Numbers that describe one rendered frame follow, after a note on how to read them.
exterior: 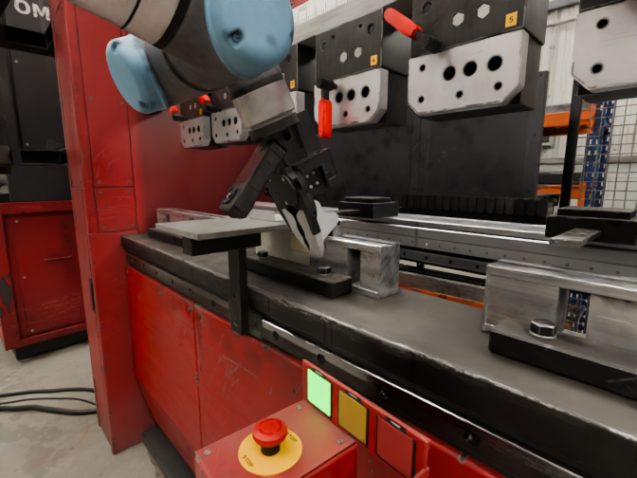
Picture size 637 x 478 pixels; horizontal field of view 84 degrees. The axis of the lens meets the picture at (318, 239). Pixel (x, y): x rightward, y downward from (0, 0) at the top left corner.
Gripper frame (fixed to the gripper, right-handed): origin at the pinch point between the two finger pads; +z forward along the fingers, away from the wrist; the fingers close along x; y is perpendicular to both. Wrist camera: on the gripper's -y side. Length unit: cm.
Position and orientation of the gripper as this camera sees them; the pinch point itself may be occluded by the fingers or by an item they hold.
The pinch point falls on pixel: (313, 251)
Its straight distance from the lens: 55.4
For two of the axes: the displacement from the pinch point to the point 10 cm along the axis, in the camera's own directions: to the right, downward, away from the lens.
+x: -5.7, -1.1, 8.1
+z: 3.6, 8.5, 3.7
